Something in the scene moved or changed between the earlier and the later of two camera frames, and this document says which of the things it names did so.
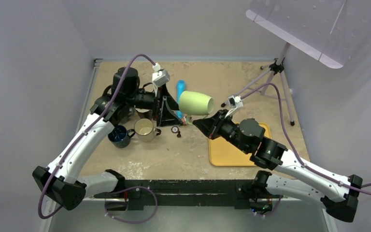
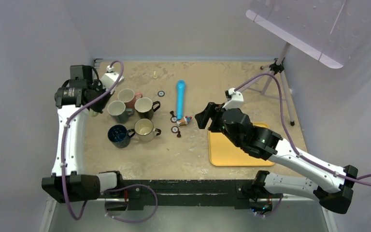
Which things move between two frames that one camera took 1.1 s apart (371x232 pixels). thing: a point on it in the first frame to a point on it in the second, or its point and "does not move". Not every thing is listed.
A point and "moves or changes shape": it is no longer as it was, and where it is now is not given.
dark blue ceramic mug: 119,136 does not move
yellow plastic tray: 222,152 does not move
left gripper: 165,116 to 99,108
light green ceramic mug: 193,103 moves or changes shape
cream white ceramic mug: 145,131 does not move
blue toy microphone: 180,88 does not move
